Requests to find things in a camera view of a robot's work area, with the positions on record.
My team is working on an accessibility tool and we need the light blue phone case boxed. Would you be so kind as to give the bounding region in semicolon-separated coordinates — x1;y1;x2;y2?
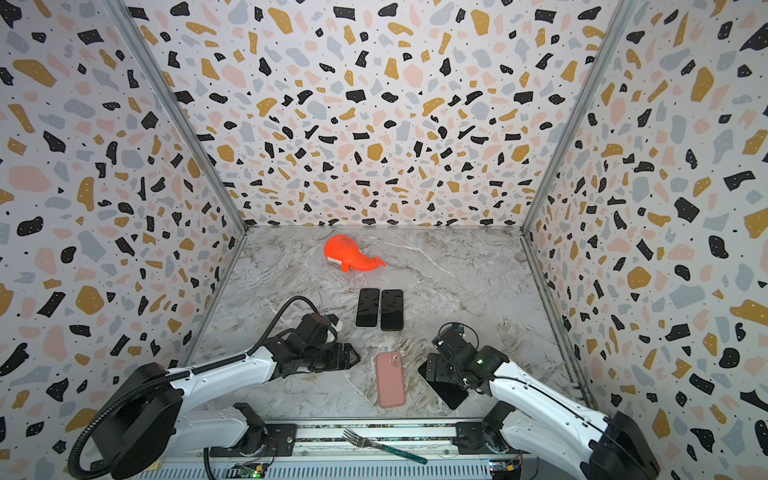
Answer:
355;287;382;328

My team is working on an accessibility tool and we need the pink phone case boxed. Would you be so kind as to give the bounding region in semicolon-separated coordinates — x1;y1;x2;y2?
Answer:
375;352;406;409

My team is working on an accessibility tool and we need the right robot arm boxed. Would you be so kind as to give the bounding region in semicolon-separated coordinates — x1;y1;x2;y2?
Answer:
424;322;661;479

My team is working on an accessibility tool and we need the green circuit board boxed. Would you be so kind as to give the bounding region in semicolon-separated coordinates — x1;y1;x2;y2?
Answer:
224;463;268;479

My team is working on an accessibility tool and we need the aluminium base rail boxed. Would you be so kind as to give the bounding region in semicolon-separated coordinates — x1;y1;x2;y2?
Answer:
113;416;631;480

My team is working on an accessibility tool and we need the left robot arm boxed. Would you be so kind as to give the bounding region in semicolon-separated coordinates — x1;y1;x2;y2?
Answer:
67;313;360;479

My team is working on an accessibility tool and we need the black phone case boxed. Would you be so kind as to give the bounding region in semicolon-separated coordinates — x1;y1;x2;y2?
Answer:
380;289;404;331

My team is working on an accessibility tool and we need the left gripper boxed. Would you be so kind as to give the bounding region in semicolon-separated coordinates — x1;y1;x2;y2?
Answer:
302;342;362;372

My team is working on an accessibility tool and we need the red whale toy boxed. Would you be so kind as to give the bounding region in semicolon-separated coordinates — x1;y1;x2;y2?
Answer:
324;234;386;272

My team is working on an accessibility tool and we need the metal fork green handle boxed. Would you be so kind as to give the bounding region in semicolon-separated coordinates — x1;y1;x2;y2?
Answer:
343;429;428;465

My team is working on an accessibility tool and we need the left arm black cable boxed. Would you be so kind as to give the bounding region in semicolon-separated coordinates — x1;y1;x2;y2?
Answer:
248;295;322;355

